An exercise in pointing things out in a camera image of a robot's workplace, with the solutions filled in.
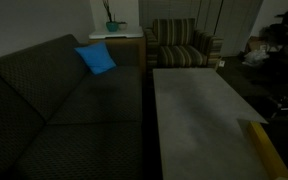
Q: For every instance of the yellow wooden block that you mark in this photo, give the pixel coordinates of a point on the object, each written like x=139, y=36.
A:
x=267, y=150

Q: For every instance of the wooden side table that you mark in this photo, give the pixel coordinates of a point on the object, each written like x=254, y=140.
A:
x=130, y=50

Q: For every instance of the striped armchair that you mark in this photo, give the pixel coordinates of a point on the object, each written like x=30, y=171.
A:
x=180, y=55

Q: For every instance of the bright blue throw pillow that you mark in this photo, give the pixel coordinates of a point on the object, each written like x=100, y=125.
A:
x=96, y=58

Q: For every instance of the grey coffee table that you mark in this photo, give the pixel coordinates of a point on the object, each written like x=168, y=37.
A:
x=197, y=120

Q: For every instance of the small white pot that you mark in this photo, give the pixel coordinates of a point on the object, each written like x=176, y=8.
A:
x=122, y=25

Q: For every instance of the teal pot with plant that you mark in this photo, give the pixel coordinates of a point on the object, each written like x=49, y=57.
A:
x=112, y=26

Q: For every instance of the dark grey fabric sofa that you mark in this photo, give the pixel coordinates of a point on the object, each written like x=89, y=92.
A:
x=67, y=110

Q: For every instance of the window blinds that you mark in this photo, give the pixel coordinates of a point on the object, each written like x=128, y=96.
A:
x=167, y=9

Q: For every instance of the white closet doors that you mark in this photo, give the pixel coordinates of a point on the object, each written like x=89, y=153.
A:
x=237, y=26

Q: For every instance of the white plastic bag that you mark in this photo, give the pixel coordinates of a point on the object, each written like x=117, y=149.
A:
x=255, y=56

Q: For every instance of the cardboard box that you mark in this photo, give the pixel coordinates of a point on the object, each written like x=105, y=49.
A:
x=253, y=43

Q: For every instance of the black and white floor item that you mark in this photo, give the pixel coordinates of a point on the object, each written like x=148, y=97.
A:
x=285, y=105

